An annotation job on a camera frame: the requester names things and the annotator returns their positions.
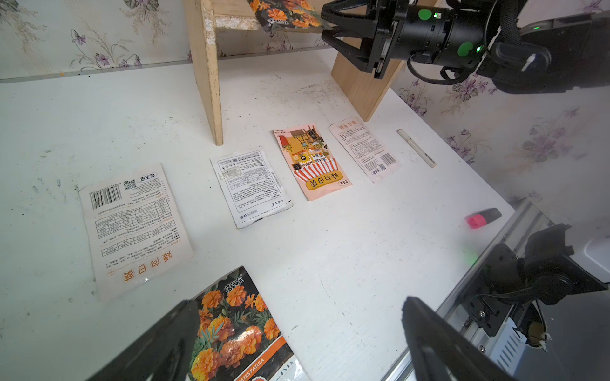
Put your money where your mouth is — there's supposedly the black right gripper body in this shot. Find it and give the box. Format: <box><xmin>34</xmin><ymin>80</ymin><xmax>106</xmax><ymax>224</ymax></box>
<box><xmin>369</xmin><ymin>0</ymin><xmax>410</xmax><ymax>79</ymax></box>

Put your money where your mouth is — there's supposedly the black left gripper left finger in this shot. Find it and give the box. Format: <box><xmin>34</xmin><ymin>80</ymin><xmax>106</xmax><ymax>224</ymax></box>
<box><xmin>90</xmin><ymin>300</ymin><xmax>200</xmax><ymax>380</ymax></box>

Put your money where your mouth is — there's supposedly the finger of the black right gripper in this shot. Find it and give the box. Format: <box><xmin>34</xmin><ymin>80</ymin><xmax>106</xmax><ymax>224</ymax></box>
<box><xmin>322</xmin><ymin>28</ymin><xmax>381</xmax><ymax>73</ymax></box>
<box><xmin>321</xmin><ymin>0</ymin><xmax>379</xmax><ymax>31</ymax></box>

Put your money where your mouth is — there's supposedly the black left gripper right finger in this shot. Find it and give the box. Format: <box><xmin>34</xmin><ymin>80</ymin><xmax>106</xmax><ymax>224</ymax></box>
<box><xmin>402</xmin><ymin>297</ymin><xmax>513</xmax><ymax>381</ymax></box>

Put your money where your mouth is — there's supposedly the dark marigold seed bag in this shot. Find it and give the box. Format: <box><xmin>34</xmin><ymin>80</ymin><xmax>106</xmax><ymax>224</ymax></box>
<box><xmin>248</xmin><ymin>0</ymin><xmax>332</xmax><ymax>33</ymax></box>

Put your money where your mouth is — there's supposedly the orange marigold seed bag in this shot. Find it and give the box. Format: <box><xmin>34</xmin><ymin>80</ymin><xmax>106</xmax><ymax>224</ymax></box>
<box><xmin>187</xmin><ymin>266</ymin><xmax>310</xmax><ymax>381</ymax></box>

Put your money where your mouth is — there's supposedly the white printed seed bag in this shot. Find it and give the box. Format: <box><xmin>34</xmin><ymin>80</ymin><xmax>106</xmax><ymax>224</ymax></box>
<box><xmin>329</xmin><ymin>117</ymin><xmax>400</xmax><ymax>183</ymax></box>

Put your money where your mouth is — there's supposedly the pink storefront seed bag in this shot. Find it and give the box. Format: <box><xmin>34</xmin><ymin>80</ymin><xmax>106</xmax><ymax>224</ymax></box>
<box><xmin>273</xmin><ymin>125</ymin><xmax>352</xmax><ymax>201</ymax></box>

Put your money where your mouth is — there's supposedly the white barcode seed bag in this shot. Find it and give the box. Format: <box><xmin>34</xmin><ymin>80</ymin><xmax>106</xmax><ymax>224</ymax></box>
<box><xmin>79</xmin><ymin>164</ymin><xmax>194</xmax><ymax>302</ymax></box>

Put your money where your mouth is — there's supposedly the small white seed bag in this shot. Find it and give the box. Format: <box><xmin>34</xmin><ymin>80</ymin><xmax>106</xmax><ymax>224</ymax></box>
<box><xmin>211</xmin><ymin>146</ymin><xmax>293</xmax><ymax>230</ymax></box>

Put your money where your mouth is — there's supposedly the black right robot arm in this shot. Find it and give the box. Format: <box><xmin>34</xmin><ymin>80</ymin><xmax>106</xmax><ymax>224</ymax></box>
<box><xmin>321</xmin><ymin>1</ymin><xmax>609</xmax><ymax>95</ymax></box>

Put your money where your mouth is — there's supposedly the wooden two-tier shelf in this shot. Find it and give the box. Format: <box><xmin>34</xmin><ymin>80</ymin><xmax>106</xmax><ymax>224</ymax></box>
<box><xmin>183</xmin><ymin>0</ymin><xmax>406</xmax><ymax>146</ymax></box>

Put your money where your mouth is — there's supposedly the pink black highlighter marker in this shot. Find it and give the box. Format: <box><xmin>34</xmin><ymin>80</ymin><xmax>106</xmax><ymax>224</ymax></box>
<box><xmin>465</xmin><ymin>208</ymin><xmax>502</xmax><ymax>230</ymax></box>

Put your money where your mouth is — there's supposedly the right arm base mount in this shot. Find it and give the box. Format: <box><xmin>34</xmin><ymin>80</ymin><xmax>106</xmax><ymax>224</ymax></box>
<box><xmin>486</xmin><ymin>224</ymin><xmax>608</xmax><ymax>349</ymax></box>

